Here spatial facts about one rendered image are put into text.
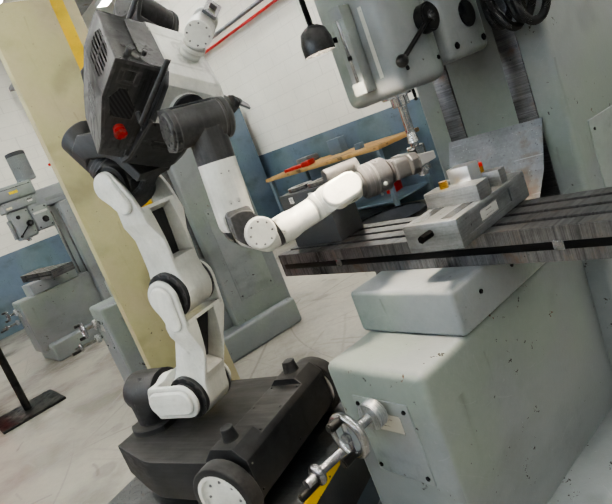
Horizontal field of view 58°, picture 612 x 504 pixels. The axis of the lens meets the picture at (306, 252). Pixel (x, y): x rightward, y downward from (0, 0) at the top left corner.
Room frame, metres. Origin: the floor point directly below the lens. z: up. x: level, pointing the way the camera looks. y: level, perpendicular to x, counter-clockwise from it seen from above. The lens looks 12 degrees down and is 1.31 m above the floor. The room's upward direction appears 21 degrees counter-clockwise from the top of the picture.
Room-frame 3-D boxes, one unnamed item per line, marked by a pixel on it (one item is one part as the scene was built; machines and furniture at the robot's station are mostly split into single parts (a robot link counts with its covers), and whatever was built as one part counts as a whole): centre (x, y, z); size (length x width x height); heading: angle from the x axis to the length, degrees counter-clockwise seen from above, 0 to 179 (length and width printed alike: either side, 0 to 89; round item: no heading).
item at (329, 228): (1.85, -0.10, 1.05); 0.22 x 0.12 x 0.20; 40
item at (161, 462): (1.69, 0.48, 0.59); 0.64 x 0.52 x 0.33; 56
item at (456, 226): (1.34, -0.42, 1.00); 0.35 x 0.15 x 0.11; 130
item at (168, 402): (1.70, 0.51, 0.68); 0.21 x 0.20 x 0.13; 56
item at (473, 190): (1.33, -0.40, 1.04); 0.15 x 0.06 x 0.04; 40
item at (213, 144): (1.30, 0.12, 1.39); 0.12 x 0.09 x 0.14; 116
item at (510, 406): (1.44, -0.35, 0.45); 0.81 x 0.32 x 0.60; 127
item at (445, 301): (1.46, -0.37, 0.81); 0.50 x 0.35 x 0.12; 127
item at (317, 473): (1.25, 0.14, 0.53); 0.22 x 0.06 x 0.06; 127
